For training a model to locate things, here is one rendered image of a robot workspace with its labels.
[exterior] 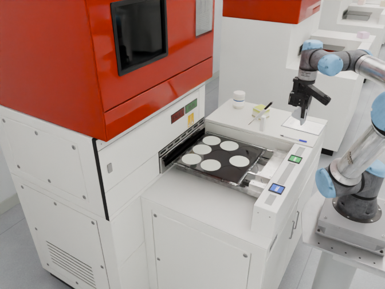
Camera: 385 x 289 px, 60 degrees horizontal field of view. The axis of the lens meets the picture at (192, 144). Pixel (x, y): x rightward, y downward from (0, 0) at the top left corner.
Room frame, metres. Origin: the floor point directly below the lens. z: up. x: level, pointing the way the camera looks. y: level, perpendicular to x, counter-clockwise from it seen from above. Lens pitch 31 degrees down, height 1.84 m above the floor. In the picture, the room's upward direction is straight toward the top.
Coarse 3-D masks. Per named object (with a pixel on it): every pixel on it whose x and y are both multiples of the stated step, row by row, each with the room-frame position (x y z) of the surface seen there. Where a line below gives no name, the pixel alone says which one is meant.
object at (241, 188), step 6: (180, 168) 1.43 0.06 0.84; (192, 174) 1.39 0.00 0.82; (198, 174) 1.37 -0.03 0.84; (210, 180) 1.34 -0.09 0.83; (216, 180) 1.32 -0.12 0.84; (228, 186) 1.29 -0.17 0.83; (234, 186) 1.27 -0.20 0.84; (240, 186) 1.26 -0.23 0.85; (246, 186) 1.26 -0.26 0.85; (246, 192) 1.24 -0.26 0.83
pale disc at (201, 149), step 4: (200, 144) 1.56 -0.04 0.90; (204, 144) 1.56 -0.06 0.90; (196, 148) 1.52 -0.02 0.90; (200, 148) 1.52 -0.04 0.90; (204, 148) 1.52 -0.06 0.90; (208, 148) 1.52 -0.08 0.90; (196, 152) 1.48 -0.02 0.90; (200, 152) 1.48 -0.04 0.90; (204, 152) 1.48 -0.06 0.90; (208, 152) 1.48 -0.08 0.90
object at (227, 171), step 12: (216, 144) 1.56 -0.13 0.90; (240, 144) 1.56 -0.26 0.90; (180, 156) 1.45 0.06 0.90; (204, 156) 1.45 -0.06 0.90; (216, 156) 1.45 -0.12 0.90; (228, 156) 1.45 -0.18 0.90; (252, 156) 1.45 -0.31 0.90; (228, 168) 1.34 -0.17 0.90; (240, 168) 1.34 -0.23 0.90; (228, 180) 1.24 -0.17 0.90
